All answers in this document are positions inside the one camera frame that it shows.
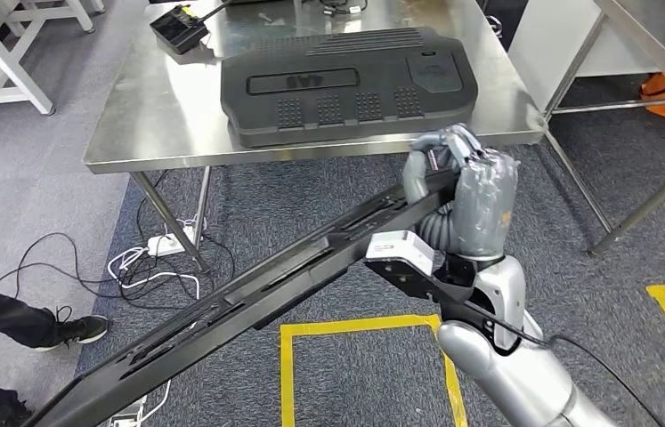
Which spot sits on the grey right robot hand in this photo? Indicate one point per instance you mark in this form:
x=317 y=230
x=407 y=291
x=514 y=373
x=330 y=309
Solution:
x=485 y=200

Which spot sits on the long black plastic panel part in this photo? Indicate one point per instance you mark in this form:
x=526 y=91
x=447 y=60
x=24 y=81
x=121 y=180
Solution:
x=237 y=306

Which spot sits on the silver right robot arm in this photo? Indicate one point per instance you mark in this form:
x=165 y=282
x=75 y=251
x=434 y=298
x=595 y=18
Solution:
x=515 y=383

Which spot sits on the stainless steel workbench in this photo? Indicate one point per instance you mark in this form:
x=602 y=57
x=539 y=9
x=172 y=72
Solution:
x=161 y=106

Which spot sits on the white cabinet panel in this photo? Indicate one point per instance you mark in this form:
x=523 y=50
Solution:
x=544 y=47

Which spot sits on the black plastic engine cover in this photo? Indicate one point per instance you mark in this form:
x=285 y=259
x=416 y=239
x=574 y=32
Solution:
x=338 y=112

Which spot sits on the black charger with yellow label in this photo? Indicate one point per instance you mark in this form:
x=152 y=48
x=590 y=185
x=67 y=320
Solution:
x=176 y=29

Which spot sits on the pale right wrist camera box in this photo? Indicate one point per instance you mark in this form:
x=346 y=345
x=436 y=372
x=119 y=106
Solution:
x=397 y=250

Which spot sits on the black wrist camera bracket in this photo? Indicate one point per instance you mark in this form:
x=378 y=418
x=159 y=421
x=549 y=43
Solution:
x=414 y=283

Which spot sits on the steel frame table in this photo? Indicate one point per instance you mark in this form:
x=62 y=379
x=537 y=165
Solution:
x=662 y=35

